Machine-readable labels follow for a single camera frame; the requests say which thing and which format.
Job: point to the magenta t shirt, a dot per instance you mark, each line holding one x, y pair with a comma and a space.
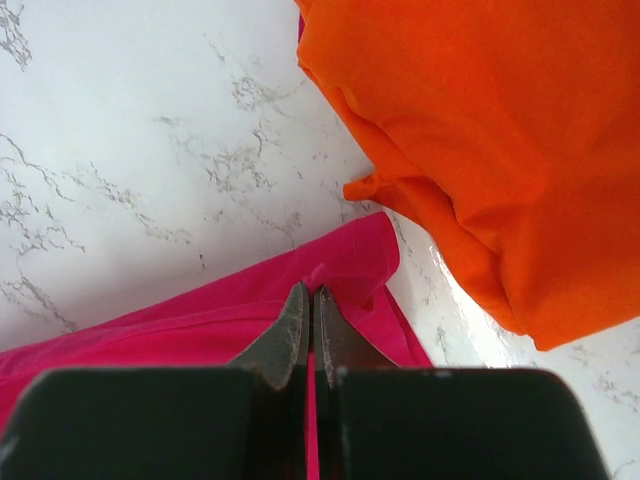
211, 325

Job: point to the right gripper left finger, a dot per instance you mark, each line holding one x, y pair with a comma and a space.
242, 420

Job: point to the orange folded t shirt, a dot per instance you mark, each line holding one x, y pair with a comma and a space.
509, 130

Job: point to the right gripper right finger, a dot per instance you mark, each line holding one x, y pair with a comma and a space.
378, 420

